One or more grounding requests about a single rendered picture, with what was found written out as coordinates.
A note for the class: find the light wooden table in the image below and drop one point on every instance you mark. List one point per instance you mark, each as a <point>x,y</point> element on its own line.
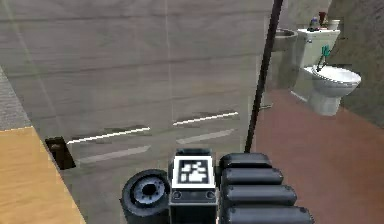
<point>30,180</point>

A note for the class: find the white toilet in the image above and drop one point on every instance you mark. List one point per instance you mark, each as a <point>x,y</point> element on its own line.
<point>325,71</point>

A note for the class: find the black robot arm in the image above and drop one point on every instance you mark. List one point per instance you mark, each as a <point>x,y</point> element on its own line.
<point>253,193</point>

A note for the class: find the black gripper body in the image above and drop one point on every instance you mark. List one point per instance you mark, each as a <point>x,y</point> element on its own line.
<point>146,195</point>

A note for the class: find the grey round sink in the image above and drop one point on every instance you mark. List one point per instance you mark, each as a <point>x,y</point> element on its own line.
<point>283,38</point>

